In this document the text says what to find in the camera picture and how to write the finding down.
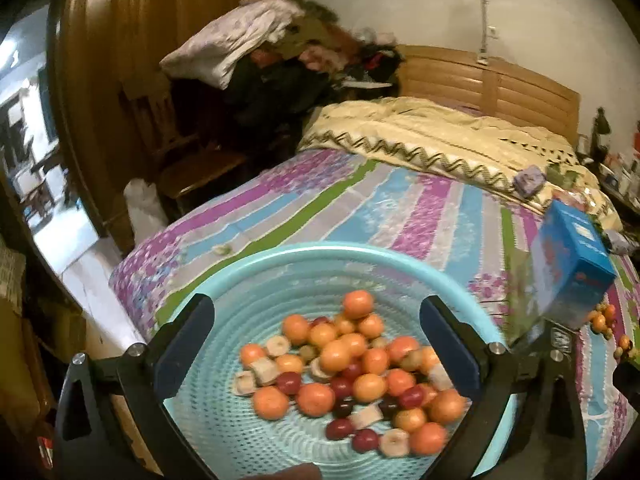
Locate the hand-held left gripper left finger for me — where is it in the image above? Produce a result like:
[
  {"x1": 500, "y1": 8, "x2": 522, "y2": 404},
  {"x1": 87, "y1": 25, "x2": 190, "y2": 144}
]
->
[{"x1": 52, "y1": 292, "x2": 217, "y2": 480}]

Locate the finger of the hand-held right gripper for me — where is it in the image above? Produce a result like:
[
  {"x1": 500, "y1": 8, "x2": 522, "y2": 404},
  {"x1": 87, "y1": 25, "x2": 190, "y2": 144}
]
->
[{"x1": 614, "y1": 360, "x2": 640, "y2": 411}]

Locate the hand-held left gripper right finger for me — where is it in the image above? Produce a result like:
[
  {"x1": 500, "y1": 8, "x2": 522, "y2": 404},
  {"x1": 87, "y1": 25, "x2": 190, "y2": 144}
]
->
[{"x1": 419, "y1": 294, "x2": 589, "y2": 480}]

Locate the pile of oranges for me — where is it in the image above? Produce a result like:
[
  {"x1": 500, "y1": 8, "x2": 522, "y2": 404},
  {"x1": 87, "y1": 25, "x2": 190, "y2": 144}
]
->
[{"x1": 587, "y1": 302, "x2": 633, "y2": 361}]

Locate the teal plastic basket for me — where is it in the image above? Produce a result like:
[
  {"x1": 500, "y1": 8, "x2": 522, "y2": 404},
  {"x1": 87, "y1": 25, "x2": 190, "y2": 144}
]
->
[{"x1": 162, "y1": 241, "x2": 518, "y2": 480}]

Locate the heap of oranges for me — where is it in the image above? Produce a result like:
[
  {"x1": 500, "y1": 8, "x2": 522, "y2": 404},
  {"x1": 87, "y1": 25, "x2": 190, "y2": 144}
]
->
[{"x1": 240, "y1": 290, "x2": 468, "y2": 456}]

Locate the blue printed carton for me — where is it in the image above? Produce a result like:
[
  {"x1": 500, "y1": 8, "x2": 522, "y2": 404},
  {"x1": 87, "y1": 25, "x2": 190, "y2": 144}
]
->
[{"x1": 522, "y1": 199, "x2": 617, "y2": 360}]

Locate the white plastic bag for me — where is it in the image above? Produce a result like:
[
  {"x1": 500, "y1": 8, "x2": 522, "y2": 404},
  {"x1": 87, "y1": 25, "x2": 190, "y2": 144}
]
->
[{"x1": 124, "y1": 178, "x2": 168, "y2": 246}]

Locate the striped floral bedsheet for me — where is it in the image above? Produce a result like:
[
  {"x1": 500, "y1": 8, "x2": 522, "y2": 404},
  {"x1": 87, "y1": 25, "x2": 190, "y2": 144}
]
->
[{"x1": 109, "y1": 147, "x2": 640, "y2": 480}]

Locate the wooden chair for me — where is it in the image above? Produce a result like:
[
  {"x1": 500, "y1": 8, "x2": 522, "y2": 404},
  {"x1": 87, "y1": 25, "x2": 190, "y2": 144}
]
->
[{"x1": 120, "y1": 75, "x2": 251, "y2": 211}]

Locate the purple patterned pouch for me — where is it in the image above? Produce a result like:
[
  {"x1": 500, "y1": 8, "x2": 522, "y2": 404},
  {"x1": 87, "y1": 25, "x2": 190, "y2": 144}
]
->
[{"x1": 512, "y1": 165, "x2": 547, "y2": 197}]

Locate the yellow patterned pillow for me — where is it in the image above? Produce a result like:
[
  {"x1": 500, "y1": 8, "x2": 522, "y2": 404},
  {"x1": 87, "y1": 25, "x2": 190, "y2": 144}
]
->
[{"x1": 297, "y1": 95, "x2": 623, "y2": 231}]

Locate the dark green bottle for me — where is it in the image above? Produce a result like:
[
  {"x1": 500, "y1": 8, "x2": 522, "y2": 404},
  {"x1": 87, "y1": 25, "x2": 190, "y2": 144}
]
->
[{"x1": 590, "y1": 107, "x2": 613, "y2": 161}]

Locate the wooden headboard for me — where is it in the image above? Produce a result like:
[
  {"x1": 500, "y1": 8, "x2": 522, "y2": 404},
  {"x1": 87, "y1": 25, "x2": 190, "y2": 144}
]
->
[{"x1": 397, "y1": 45, "x2": 581, "y2": 136}]

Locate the pile of clothes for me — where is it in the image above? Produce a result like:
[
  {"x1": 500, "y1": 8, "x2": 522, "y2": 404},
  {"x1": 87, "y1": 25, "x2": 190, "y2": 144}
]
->
[{"x1": 160, "y1": 0, "x2": 406, "y2": 126}]

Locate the white folded cloth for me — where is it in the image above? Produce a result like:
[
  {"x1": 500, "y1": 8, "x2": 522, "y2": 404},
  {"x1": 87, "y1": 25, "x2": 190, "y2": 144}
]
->
[{"x1": 160, "y1": 0, "x2": 303, "y2": 91}]

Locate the wooden wardrobe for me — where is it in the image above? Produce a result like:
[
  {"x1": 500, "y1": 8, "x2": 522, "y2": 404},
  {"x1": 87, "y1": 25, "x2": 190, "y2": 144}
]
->
[{"x1": 47, "y1": 0, "x2": 303, "y2": 241}]

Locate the white wall cable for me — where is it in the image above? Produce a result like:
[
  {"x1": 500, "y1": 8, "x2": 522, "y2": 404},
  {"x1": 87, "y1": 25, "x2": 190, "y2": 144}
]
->
[{"x1": 475, "y1": 0, "x2": 501, "y2": 66}]

